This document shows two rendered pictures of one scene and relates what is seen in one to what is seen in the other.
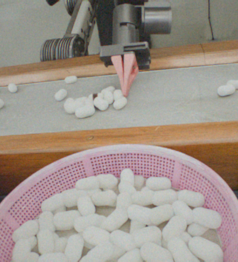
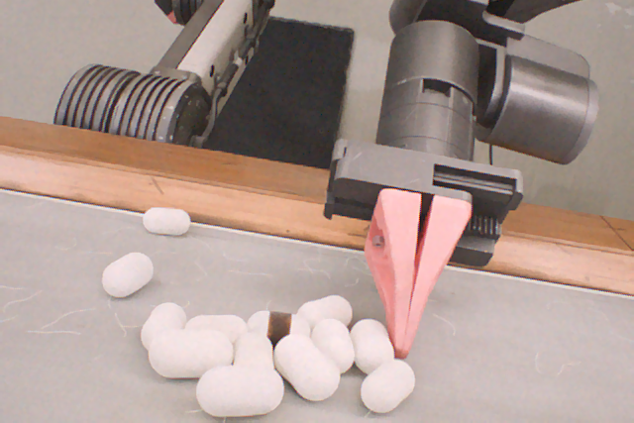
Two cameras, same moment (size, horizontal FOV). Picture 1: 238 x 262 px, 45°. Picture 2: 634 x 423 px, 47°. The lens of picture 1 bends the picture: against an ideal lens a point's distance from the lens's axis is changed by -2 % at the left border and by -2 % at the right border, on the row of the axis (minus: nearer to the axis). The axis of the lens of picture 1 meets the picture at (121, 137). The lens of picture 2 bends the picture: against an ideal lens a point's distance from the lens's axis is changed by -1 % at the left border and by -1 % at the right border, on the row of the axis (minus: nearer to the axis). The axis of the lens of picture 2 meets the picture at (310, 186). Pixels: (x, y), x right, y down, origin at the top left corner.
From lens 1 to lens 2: 25 cm
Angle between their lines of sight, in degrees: 18
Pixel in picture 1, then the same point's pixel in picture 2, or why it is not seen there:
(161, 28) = (552, 138)
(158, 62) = not seen: hidden behind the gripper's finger
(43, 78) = (60, 183)
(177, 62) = (545, 260)
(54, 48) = (115, 96)
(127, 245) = not seen: outside the picture
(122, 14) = (437, 54)
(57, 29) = (97, 53)
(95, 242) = not seen: outside the picture
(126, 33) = (446, 119)
